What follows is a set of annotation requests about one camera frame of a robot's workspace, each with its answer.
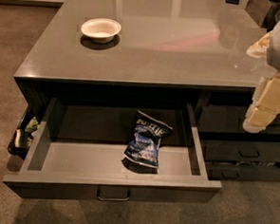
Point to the blue chip bag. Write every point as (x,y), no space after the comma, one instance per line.
(143,149)

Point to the white paper bowl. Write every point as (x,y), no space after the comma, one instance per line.
(101,30)

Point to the open grey top drawer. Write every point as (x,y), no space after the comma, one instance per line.
(79,148)

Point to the closed grey lower drawer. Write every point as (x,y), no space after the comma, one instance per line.
(242,172)

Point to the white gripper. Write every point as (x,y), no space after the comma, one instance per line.
(265,105)

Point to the closed grey middle drawer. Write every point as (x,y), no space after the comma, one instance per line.
(236,150)

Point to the metal drawer handle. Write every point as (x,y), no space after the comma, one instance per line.
(112,193)

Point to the green snack bag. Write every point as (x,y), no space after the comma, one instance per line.
(32,125)

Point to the closed grey upper right drawer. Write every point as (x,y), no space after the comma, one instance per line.
(229,119)

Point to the grey counter cabinet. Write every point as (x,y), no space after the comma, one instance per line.
(168,53)

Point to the closed grey drawer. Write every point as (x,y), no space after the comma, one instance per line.
(242,172)
(236,150)
(229,119)

